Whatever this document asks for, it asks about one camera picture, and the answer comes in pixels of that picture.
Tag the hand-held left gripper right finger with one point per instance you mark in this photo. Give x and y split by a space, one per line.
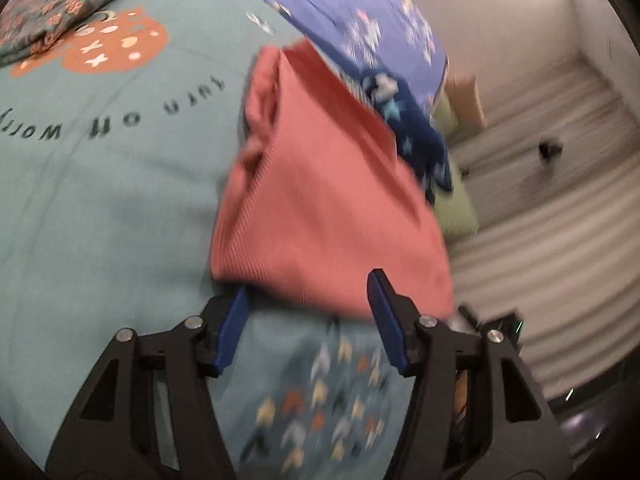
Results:
392 330

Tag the teal printed blanket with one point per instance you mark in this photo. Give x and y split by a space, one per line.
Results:
125 185

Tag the green back cushion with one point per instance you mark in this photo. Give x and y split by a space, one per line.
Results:
445 120

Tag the navy star-print garment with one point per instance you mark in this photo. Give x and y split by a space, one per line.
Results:
415 135

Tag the beige pillow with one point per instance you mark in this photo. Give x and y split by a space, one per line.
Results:
467 102

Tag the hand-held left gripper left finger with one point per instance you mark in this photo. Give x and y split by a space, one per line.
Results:
231 340

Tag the purple tree-print sheet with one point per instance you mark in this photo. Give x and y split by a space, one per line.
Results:
325 5

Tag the grey pleated curtain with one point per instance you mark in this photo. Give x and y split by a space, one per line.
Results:
550 260

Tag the pink long-sleeved shirt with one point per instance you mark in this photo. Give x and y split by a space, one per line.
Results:
325 200

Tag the green pillow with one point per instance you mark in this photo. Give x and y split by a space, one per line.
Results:
457 215

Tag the grey floral garment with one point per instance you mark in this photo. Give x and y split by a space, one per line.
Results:
60 5

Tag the black floor lamp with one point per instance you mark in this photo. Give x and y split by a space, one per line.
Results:
549 150

